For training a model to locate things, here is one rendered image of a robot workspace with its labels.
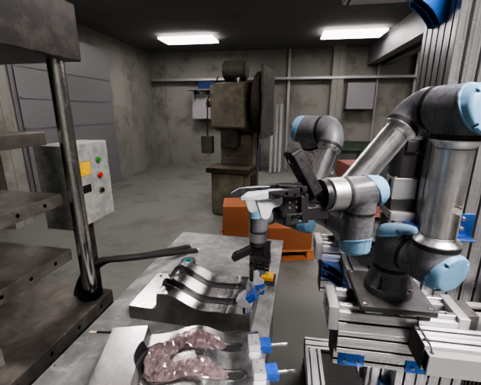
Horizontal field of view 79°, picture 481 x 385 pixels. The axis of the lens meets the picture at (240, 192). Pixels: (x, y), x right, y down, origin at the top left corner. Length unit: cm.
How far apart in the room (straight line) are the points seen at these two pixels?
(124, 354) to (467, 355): 100
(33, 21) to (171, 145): 825
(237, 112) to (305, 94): 448
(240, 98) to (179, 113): 500
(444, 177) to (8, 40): 127
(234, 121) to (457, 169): 376
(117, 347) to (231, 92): 378
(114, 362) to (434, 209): 99
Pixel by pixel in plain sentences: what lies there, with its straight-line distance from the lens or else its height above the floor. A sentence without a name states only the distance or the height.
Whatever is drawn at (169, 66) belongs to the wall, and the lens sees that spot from 936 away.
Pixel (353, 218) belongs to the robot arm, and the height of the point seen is 138.
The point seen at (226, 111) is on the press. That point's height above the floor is 162.
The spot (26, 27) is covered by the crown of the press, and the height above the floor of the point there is 187.
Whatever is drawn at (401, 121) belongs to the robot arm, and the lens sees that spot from 93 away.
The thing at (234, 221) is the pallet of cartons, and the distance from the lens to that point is 316.
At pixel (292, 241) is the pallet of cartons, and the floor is 22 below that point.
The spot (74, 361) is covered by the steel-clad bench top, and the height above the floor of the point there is 80.
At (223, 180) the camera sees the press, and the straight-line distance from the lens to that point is 454.
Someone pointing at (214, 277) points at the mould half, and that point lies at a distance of 141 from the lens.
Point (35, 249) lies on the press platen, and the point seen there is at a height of 104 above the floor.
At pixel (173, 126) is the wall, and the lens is 928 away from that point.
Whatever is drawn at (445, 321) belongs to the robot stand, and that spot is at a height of 98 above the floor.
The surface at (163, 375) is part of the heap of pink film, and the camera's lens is 102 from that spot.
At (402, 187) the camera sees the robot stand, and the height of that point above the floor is 134.
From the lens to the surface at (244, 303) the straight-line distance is 121.
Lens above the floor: 162
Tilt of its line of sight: 16 degrees down
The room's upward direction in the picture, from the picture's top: straight up
